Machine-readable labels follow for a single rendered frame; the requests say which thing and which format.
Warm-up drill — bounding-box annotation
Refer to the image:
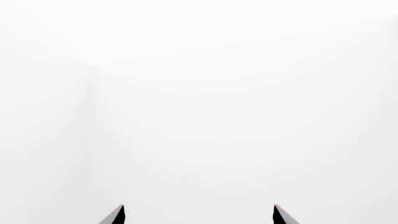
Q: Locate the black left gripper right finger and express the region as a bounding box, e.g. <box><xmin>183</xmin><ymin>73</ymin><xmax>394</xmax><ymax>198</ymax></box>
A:
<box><xmin>272</xmin><ymin>203</ymin><xmax>301</xmax><ymax>224</ymax></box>

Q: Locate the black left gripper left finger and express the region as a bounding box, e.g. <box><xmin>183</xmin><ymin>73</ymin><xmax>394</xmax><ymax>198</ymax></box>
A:
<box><xmin>98</xmin><ymin>203</ymin><xmax>126</xmax><ymax>224</ymax></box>

